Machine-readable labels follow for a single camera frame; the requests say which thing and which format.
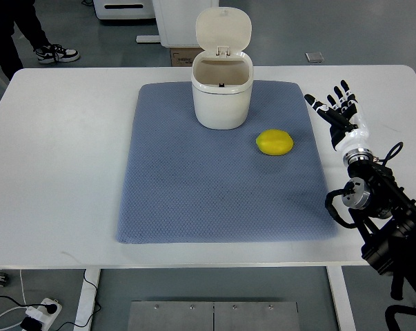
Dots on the white trash bin open lid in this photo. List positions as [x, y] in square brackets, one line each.
[222, 74]

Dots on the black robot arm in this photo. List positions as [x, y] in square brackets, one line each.
[372, 203]

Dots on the white power strip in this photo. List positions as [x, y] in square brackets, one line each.
[46, 312]

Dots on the white cabinet base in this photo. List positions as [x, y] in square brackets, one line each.
[176, 21]

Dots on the white table leg left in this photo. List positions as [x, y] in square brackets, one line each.
[87, 306]

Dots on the white appliance with slot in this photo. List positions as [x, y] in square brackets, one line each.
[123, 9]

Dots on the grey metal floor plate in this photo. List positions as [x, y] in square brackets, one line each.
[213, 315]

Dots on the cardboard box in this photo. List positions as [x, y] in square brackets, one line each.
[183, 57]

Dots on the white table leg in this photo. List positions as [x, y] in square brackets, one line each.
[87, 306]
[340, 297]

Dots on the person in black trousers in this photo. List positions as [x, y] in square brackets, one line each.
[23, 15]

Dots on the white table leg right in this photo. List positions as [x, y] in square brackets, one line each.
[340, 297]

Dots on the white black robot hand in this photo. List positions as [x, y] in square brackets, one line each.
[348, 130]

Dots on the small grey floor plate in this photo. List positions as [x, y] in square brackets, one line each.
[314, 57]

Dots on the blue quilted mat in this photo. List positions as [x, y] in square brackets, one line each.
[185, 183]

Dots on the yellow lemon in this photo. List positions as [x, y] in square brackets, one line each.
[274, 142]

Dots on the black white sneaker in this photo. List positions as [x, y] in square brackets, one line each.
[55, 53]

